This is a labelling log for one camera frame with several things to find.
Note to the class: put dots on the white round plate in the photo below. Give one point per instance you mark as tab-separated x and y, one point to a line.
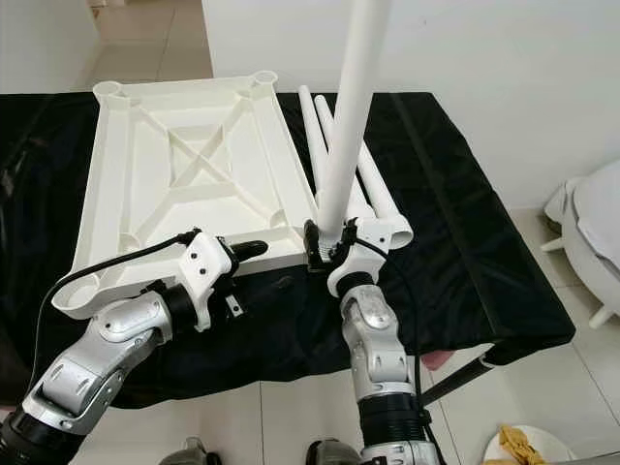
562	446

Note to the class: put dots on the black table cloth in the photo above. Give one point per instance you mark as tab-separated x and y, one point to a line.
484	252

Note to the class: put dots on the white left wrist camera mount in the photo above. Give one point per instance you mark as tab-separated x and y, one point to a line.
211	262

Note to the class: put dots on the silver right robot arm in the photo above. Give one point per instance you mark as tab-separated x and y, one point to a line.
378	339

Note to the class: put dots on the white plastic table top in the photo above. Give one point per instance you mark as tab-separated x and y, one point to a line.
145	194

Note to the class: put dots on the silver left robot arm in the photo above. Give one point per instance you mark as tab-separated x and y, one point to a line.
97	368

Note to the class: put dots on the grey left robot foot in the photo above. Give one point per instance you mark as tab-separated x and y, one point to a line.
192	453

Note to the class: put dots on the white plastic chair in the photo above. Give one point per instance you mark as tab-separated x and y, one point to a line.
591	213

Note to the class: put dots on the grey right robot foot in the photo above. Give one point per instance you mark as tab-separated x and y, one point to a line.
334	454

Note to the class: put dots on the grey robot foot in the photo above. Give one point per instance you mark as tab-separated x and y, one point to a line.
192	453
334	454

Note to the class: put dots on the white plastic table leg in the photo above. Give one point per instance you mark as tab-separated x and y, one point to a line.
354	107
312	136
322	111
383	194

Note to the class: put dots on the black metal stand leg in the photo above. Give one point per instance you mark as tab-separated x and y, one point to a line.
460	378

